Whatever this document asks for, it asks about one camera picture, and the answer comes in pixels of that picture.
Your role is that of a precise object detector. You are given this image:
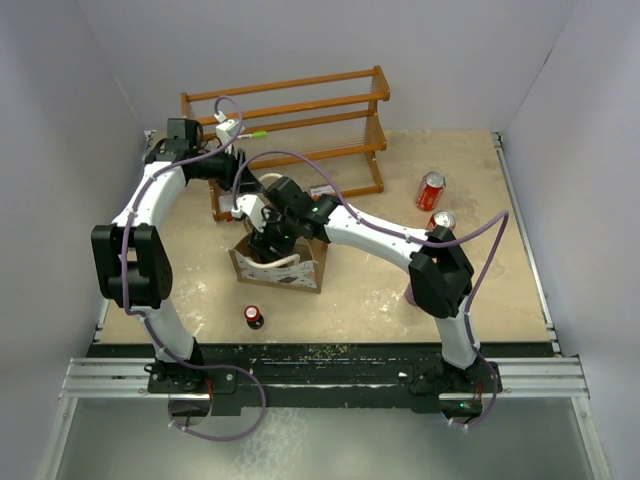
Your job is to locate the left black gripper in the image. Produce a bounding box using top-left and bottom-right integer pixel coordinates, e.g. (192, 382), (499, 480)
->
(192, 143), (264, 195)

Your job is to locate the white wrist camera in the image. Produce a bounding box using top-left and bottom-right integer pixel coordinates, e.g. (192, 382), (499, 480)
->
(215, 112), (242, 153)
(231, 194), (267, 232)

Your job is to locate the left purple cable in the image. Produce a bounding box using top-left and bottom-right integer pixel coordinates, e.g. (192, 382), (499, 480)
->
(119, 95), (269, 443)

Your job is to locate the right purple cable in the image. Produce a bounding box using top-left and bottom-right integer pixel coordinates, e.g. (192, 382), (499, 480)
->
(231, 150), (510, 431)

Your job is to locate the red cola can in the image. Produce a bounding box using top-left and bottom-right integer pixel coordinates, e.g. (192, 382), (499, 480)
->
(426, 210), (456, 231)
(415, 172), (446, 211)

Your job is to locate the red cola can back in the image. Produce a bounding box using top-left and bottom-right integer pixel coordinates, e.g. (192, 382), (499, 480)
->
(415, 172), (446, 211)

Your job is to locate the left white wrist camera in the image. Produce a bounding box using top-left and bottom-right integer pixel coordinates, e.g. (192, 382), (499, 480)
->
(215, 112), (242, 153)

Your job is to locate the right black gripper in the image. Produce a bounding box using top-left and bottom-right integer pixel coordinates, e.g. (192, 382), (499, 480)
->
(247, 205), (300, 268)

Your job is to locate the small red-capped dark bottle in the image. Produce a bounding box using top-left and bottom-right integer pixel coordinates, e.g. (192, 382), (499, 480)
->
(243, 305), (264, 330)

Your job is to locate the red cola can front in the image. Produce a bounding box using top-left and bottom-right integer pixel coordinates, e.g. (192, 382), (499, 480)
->
(426, 210), (456, 231)

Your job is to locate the green-capped marker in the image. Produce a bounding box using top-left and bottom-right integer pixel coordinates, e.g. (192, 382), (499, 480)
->
(237, 130), (268, 140)

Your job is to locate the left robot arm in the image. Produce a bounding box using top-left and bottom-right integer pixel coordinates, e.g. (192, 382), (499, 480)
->
(91, 114), (258, 392)

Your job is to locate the white box under rack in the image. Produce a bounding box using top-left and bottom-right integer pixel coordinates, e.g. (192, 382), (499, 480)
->
(218, 195), (233, 214)

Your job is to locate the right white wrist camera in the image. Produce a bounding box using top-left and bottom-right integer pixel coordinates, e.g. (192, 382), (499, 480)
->
(231, 194), (267, 232)

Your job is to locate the purple cable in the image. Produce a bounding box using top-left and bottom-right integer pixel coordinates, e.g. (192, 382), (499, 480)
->
(231, 150), (510, 431)
(119, 95), (269, 443)

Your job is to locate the canvas tote bag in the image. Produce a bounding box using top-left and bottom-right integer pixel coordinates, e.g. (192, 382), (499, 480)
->
(227, 172), (329, 295)

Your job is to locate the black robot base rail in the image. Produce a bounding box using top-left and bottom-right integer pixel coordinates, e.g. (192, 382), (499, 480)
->
(87, 342), (554, 417)

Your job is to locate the purple can front right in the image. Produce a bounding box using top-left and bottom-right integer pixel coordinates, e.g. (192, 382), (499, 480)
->
(404, 285), (416, 305)

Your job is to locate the orange wooden rack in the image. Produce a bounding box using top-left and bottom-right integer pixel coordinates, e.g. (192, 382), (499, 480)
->
(180, 65), (391, 197)

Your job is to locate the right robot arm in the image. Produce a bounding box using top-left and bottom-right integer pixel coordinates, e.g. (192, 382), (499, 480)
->
(234, 176), (480, 391)

